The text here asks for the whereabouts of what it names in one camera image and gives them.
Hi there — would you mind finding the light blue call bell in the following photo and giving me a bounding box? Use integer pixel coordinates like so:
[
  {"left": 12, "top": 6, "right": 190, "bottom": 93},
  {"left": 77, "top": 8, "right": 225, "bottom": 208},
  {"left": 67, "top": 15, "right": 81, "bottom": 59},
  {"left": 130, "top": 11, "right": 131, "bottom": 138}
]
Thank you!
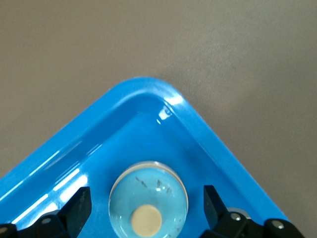
[{"left": 108, "top": 160, "right": 190, "bottom": 238}]

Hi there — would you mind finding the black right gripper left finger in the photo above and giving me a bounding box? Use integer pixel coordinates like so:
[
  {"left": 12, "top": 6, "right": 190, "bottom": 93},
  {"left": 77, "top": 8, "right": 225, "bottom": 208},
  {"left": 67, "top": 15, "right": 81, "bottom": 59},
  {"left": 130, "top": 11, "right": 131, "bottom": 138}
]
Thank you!
[{"left": 0, "top": 185, "right": 93, "bottom": 238}]

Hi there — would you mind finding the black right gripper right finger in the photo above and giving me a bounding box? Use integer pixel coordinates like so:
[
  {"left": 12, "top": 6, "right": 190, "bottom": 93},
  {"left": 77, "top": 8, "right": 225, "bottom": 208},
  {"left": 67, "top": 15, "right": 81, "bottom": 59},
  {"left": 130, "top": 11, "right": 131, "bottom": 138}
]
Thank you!
[{"left": 200, "top": 184, "right": 306, "bottom": 238}]

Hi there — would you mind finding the blue plastic tray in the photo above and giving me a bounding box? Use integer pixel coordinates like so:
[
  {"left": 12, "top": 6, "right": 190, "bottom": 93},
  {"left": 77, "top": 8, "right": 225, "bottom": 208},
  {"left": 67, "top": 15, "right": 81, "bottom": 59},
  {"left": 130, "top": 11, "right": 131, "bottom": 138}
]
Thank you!
[{"left": 0, "top": 76, "right": 293, "bottom": 238}]

